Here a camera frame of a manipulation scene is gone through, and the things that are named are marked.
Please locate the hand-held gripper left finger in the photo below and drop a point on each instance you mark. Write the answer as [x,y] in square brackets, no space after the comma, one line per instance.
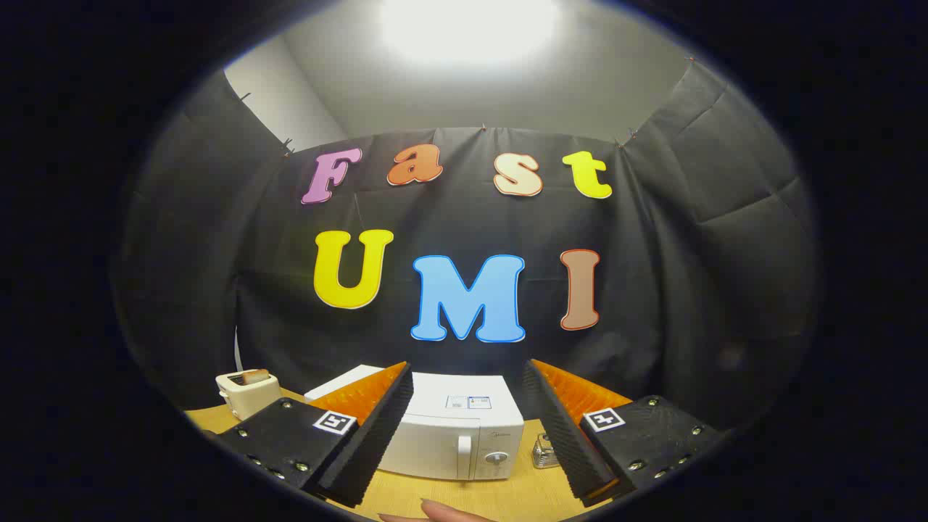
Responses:
[384,428]

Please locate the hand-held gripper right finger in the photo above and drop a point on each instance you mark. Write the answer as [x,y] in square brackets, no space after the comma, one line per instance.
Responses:
[558,435]

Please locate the white microwave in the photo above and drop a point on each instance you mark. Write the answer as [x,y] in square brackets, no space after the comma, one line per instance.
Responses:
[442,442]

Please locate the white toaster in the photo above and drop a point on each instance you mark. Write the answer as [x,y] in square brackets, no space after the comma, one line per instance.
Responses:
[250,399]

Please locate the toast slice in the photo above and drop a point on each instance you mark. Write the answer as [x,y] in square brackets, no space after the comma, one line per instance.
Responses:
[255,376]

